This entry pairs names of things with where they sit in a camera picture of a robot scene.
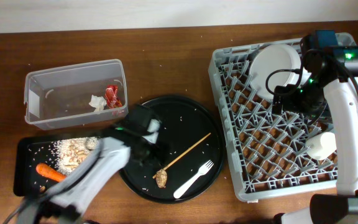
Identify round black serving tray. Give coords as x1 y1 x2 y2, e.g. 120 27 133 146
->
120 95 225 203

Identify grey dishwasher rack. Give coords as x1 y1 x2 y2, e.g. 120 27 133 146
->
208 43 337 202

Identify white plastic fork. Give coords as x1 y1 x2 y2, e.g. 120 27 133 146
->
173 160 214 199

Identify grey round plate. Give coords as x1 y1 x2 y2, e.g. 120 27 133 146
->
249 44 301 101

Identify white tissue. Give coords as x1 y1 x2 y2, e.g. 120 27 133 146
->
89 95 107 112

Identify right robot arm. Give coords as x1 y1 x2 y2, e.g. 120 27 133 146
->
272 30 358 223

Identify brown cookie piece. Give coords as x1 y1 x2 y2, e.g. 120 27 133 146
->
155 169 168 189

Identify black rectangular tray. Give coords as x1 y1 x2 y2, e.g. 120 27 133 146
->
13 133 105 197

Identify wooden chopstick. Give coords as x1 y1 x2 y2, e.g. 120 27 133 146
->
162 133 211 170

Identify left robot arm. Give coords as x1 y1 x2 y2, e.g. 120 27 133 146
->
5 105 162 223

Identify orange carrot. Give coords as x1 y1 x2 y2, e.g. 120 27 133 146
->
35 163 66 182

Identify pile of rice and shells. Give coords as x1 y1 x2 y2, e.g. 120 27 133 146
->
29 136 101 177

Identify white paper cup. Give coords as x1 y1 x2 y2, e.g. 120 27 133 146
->
305 132 337 161

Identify clear plastic bin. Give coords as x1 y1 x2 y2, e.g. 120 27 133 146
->
24 59 128 130

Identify red snack wrapper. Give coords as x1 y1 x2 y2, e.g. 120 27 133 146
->
104 85 122 109

